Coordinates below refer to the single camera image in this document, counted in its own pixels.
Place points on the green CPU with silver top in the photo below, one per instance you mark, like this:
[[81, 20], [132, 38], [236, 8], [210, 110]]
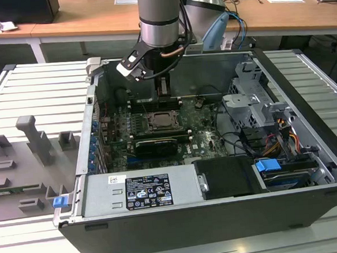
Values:
[[162, 119]]

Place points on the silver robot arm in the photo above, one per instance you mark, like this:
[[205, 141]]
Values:
[[156, 17]]

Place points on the black RAM slot white latch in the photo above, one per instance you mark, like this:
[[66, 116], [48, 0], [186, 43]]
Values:
[[188, 137], [138, 106], [180, 133], [138, 101]]

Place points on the round silver coin battery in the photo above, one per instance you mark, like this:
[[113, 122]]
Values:
[[199, 103]]

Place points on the pale blue teach pendant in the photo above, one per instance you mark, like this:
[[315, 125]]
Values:
[[215, 32]]

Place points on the green motherboard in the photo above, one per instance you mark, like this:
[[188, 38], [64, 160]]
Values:
[[205, 121]]

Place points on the wooden desk white legs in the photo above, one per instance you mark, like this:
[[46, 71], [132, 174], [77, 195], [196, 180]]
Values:
[[6, 35], [91, 19]]

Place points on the black graphics card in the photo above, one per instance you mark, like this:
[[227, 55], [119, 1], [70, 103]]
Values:
[[155, 147]]

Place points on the silver metal disk bay cage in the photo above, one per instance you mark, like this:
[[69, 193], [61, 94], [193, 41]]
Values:
[[242, 104]]

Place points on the black plastic shroud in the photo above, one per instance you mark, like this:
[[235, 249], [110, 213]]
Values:
[[227, 177]]

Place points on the silver power supply unit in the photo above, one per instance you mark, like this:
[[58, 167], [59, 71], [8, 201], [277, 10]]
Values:
[[104, 194]]

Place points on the black box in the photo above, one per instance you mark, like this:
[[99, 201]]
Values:
[[18, 9]]

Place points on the hard disk in blue carrier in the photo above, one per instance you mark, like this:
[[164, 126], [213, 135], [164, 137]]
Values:
[[266, 166]]

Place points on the crumpled white paper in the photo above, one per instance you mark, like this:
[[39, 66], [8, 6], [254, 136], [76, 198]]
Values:
[[1, 26]]

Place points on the blue plastic clip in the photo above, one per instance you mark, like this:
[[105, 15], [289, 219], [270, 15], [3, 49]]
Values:
[[60, 202]]

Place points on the black and silver PC case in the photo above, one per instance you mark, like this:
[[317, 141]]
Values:
[[193, 232]]

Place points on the grey parts rack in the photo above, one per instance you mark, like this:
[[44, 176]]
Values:
[[21, 171]]

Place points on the green RAM stick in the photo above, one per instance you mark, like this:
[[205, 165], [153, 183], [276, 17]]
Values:
[[16, 189]]

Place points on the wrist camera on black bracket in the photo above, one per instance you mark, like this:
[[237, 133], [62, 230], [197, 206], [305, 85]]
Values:
[[129, 68]]

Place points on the black ribbed plastic bracket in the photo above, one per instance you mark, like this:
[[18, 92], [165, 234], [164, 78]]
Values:
[[256, 139]]

